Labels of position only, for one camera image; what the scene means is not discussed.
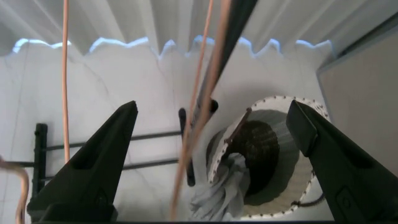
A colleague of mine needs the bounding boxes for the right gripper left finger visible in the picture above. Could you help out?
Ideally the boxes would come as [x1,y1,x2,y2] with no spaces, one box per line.
[27,100,139,223]

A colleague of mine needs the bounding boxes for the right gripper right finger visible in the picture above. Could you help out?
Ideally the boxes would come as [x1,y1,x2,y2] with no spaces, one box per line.
[285,99,398,223]

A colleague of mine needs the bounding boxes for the pink clothes hanger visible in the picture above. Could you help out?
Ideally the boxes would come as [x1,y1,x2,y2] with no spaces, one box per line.
[169,0,234,222]
[0,0,72,224]

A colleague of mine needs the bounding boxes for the black clothes rack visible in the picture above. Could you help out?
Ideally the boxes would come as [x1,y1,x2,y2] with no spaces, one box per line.
[0,0,259,200]

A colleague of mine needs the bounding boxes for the white laundry basket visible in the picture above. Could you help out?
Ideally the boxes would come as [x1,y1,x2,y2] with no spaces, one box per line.
[204,94,331,219]

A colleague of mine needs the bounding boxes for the pale grey shorts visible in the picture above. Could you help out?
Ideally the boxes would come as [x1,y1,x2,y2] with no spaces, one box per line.
[188,152,251,223]

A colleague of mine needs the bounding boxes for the white curtain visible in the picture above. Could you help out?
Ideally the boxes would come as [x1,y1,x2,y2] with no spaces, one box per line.
[0,0,398,60]

